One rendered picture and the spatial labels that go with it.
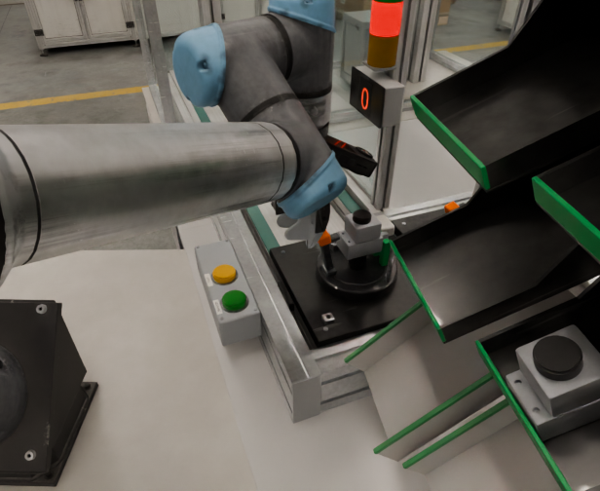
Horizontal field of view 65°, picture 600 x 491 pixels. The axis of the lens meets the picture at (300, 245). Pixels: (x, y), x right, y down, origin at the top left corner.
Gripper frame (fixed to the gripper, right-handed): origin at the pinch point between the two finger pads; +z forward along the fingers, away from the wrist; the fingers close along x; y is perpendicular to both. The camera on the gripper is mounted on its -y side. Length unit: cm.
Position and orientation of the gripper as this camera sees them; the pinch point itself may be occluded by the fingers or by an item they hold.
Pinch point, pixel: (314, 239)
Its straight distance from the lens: 74.9
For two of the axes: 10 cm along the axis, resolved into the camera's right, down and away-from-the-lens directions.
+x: 3.6, 5.8, -7.3
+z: 0.0, 7.8, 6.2
